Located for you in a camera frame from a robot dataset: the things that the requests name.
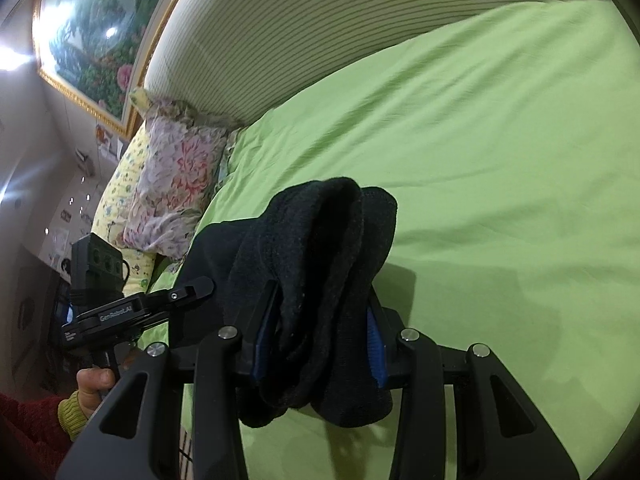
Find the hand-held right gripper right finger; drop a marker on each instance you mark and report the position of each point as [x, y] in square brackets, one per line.
[377, 350]

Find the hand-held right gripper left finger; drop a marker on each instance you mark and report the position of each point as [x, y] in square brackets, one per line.
[262, 347]

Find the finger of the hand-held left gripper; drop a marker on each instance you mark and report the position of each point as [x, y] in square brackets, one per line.
[185, 292]

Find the dark navy pants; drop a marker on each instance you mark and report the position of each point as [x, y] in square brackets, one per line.
[320, 260]

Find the person's left forearm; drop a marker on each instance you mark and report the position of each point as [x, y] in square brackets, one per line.
[30, 430]

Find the person's left hand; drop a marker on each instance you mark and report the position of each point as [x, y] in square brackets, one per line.
[95, 385]

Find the yellow patterned pillow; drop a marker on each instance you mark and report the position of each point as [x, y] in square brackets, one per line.
[120, 190]

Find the pink floral pillow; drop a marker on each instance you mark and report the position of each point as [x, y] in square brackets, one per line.
[170, 185]

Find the faded floral pillow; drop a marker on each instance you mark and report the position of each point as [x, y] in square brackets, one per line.
[200, 115]

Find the light green bed sheet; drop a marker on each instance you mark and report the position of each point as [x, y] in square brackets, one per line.
[475, 160]

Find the gold framed floral painting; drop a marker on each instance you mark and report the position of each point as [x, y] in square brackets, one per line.
[90, 25]

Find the striped padded headboard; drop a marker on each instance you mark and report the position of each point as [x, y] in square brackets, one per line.
[300, 25]

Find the wall picture cards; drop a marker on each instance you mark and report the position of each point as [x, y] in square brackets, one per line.
[107, 142]

